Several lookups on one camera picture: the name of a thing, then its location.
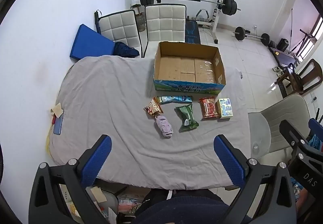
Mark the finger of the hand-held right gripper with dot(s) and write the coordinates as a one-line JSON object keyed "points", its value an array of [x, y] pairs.
{"points": [[316, 125], [292, 135]]}

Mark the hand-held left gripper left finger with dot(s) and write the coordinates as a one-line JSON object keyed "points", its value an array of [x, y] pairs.
{"points": [[97, 161]]}

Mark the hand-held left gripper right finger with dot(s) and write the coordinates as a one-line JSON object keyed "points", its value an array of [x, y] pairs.
{"points": [[228, 161]]}

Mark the beige plastic chair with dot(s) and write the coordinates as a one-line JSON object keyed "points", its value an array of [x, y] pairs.
{"points": [[285, 113]]}

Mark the clear plastic storage bin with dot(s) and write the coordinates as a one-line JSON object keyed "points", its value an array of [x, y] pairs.
{"points": [[101, 201]]}

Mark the dark wooden chair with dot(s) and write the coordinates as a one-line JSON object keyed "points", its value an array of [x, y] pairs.
{"points": [[310, 75]]}

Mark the yellow cloth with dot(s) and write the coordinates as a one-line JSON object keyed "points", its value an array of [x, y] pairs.
{"points": [[48, 144]]}

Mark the yellow and blue packet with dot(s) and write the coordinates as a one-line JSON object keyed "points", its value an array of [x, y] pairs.
{"points": [[225, 108]]}

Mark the blue smartphone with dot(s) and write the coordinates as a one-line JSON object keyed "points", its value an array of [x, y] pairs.
{"points": [[58, 123]]}

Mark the patterned bag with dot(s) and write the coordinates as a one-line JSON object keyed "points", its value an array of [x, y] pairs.
{"points": [[130, 205]]}

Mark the green snack packet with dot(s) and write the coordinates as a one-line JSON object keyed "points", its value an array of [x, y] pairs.
{"points": [[186, 117]]}

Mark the grey table cloth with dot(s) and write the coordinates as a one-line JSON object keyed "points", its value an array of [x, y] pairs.
{"points": [[113, 100]]}

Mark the person's dark clothing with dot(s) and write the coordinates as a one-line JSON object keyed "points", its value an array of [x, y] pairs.
{"points": [[186, 208]]}

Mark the beige paper note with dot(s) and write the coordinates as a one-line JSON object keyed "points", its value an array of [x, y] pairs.
{"points": [[57, 109]]}

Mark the white shoes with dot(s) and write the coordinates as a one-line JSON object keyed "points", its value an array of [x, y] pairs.
{"points": [[277, 69]]}

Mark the rolled purple cloth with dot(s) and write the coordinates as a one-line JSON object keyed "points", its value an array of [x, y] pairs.
{"points": [[164, 125]]}

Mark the red and white snack packet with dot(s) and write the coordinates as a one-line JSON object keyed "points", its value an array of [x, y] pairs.
{"points": [[153, 107]]}

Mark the light blue snack packet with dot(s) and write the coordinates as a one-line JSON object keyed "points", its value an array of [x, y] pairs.
{"points": [[174, 99]]}

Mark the black tripod stand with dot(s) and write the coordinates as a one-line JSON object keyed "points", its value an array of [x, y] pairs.
{"points": [[301, 42]]}

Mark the black speaker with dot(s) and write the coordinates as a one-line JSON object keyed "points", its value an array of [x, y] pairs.
{"points": [[283, 45]]}

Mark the window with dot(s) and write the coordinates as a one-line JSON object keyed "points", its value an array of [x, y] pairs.
{"points": [[314, 35]]}

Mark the open cardboard box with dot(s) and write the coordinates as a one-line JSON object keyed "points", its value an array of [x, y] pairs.
{"points": [[189, 69]]}

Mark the dark blue bag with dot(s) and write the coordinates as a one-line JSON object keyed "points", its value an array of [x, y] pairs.
{"points": [[125, 50]]}

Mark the short barbell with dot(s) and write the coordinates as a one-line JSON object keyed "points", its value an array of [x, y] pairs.
{"points": [[239, 33]]}

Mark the blue foam mat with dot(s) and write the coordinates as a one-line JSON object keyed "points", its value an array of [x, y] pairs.
{"points": [[88, 43]]}

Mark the white quilted chair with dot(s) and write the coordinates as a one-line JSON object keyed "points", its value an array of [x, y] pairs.
{"points": [[164, 22], [121, 27]]}

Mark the white weight bench rack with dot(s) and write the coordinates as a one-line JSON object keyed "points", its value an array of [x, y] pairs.
{"points": [[217, 19]]}

